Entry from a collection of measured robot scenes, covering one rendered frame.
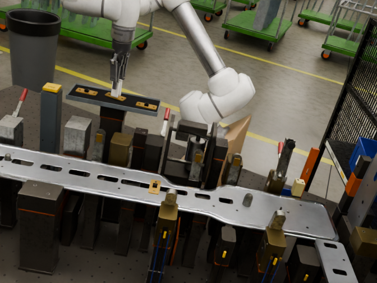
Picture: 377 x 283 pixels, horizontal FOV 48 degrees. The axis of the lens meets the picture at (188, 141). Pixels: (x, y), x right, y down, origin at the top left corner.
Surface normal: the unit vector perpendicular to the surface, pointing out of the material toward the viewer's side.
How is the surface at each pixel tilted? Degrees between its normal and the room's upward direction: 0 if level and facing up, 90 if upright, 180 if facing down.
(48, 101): 90
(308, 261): 0
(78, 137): 90
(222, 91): 73
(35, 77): 93
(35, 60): 93
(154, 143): 0
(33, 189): 0
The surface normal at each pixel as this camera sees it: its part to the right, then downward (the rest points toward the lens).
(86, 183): 0.19, -0.86
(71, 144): -0.05, 0.47
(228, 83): 0.00, 0.06
